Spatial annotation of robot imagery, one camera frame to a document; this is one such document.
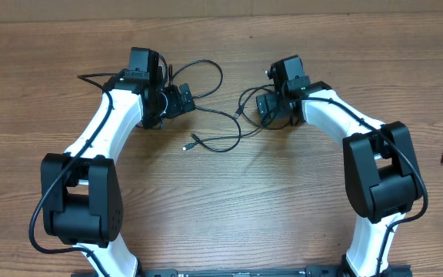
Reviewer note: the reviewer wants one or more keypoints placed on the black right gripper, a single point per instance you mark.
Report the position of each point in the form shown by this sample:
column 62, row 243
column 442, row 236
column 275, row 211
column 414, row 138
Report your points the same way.
column 271, row 100

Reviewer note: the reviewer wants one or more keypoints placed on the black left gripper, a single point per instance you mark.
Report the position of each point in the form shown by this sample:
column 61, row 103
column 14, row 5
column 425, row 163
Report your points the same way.
column 178, row 106

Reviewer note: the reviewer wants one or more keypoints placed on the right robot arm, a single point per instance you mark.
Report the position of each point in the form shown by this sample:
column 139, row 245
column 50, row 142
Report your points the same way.
column 382, row 178

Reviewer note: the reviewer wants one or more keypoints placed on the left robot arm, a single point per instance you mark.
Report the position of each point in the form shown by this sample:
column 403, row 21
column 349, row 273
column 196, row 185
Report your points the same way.
column 81, row 200

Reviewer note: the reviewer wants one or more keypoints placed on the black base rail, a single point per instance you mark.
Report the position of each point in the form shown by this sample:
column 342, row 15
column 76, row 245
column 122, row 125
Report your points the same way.
column 244, row 272

